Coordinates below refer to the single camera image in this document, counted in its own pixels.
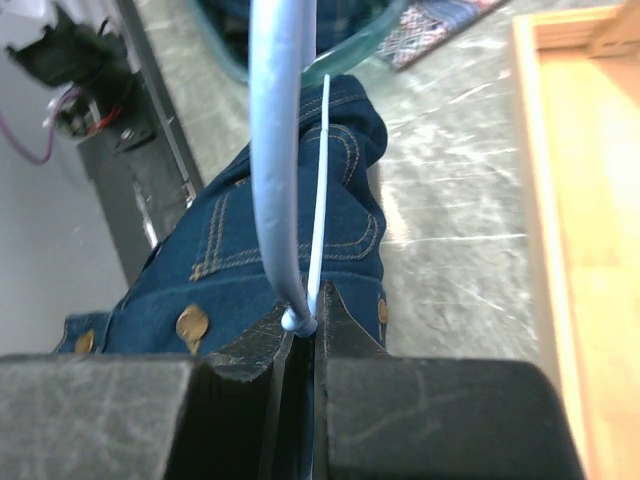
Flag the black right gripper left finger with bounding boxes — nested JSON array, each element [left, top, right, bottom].
[[206, 303, 295, 479]]

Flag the blue denim skirt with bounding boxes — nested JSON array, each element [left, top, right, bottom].
[[57, 75, 387, 356]]

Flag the crumpled denim garment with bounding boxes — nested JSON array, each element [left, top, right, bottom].
[[199, 1, 391, 68]]

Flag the patterned blue placemat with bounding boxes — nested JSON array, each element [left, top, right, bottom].
[[376, 0, 505, 71]]

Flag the light blue wire hanger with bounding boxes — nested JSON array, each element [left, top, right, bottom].
[[249, 1, 330, 338]]

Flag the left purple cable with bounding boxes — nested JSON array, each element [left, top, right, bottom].
[[0, 84, 84, 166]]

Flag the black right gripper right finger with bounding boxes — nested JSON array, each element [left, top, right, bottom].
[[312, 281, 387, 479]]

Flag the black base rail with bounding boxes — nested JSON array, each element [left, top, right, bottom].
[[1, 1, 203, 283]]

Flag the wooden clothes rack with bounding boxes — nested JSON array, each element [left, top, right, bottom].
[[511, 1, 639, 479]]

